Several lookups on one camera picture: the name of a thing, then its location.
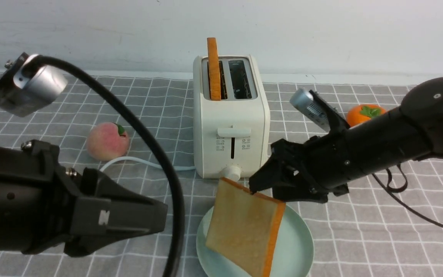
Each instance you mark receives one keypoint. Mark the toast slice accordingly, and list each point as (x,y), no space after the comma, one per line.
(213,69)
(244,227)

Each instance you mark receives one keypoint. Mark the pink peach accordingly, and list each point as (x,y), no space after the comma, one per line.
(107,141)

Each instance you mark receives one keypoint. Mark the grey checked tablecloth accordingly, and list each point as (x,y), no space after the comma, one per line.
(363,234)

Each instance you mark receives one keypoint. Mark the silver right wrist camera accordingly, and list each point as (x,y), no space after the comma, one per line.
(315,108)

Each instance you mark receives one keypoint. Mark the orange persimmon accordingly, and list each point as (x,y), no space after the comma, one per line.
(361,113)

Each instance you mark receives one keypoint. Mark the light green round plate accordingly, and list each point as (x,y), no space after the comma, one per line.
(293,255)

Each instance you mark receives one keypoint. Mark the white two-slot toaster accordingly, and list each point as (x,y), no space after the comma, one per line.
(231,135)

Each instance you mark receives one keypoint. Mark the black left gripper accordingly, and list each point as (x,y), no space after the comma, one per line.
(41,206)

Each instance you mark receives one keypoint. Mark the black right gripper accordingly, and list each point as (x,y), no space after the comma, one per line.
(306,172)

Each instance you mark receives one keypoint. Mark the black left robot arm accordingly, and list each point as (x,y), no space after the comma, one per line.
(43,204)

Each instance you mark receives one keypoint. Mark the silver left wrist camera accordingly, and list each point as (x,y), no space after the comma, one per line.
(22,94)

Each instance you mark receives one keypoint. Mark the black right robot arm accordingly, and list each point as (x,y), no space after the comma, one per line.
(411,131)

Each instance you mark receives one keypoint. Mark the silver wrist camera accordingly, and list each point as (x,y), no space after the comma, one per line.
(315,108)
(22,94)

